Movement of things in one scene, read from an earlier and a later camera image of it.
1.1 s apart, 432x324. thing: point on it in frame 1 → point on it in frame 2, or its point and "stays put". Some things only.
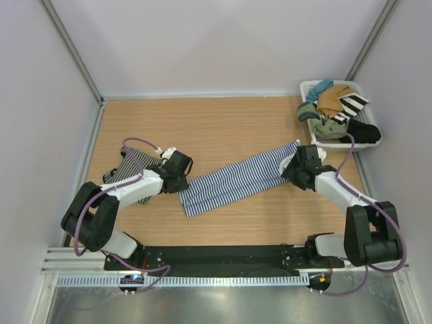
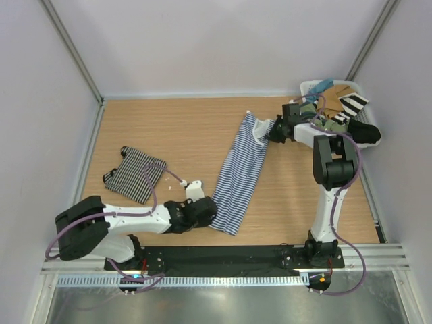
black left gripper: (183, 185) → (203, 223)
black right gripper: (290, 174) → (273, 136)
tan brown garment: (329, 104) stays put
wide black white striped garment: (352, 104) stays put
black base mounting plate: (216, 258) stays put
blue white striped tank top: (199, 194) → (239, 171)
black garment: (362, 133) stays put
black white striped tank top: (131, 164) stays put
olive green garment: (320, 125) stays put
